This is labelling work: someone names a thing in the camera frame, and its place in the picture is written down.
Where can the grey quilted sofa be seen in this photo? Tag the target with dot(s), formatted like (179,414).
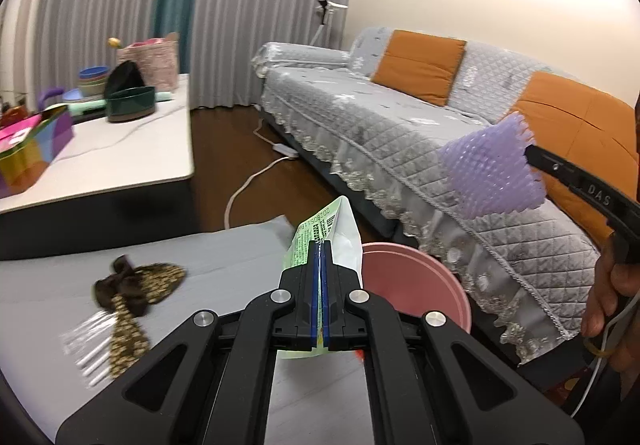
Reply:
(380,125)

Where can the colourful tin box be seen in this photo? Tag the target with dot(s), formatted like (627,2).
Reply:
(35,150)

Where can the green printed packet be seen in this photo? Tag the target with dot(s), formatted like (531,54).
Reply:
(340,235)

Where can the dark green round bowl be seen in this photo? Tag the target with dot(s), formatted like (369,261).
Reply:
(130,107)

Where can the mint green tray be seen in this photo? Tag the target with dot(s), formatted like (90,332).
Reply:
(87,107)

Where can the person's right hand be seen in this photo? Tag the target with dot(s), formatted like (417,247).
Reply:
(625,290)

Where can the red brown teapot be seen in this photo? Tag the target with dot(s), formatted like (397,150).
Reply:
(11,116)

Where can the white standing air conditioner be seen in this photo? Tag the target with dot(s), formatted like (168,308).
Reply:
(30,25)

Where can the grey curtain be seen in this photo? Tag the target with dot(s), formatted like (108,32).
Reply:
(260,10)

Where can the white floor stand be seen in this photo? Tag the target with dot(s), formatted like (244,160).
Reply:
(324,12)

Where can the yellow artificial flower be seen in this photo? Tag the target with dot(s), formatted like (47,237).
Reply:
(115,43)

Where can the grey table mat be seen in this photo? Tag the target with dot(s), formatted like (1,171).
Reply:
(225,265)

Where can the pink plastic bin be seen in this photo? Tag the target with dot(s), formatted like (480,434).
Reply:
(415,285)

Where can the orange cushion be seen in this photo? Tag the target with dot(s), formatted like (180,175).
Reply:
(420,65)
(580,120)

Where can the pink flat box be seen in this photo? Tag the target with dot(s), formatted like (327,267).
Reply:
(15,137)

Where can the blue plate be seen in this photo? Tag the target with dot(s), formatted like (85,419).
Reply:
(72,96)

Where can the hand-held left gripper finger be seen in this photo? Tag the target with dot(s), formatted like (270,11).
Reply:
(325,295)
(314,295)

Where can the pink lace bag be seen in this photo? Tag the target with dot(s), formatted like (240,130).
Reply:
(157,62)

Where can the clear bag of white sticks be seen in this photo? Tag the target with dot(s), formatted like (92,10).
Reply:
(90,350)

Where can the brown sequined hair bow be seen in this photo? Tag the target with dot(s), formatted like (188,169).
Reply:
(135,285)

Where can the stack of pastel bowls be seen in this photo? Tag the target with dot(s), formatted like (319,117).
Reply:
(94,81)

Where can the white marble coffee table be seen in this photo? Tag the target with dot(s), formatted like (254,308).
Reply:
(120,155)

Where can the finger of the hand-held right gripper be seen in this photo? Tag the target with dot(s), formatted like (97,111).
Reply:
(580,180)

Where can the purple bubble wrap piece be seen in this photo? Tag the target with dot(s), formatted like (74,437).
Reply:
(490,170)

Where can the purple plastic item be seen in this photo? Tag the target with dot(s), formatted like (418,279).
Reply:
(47,95)

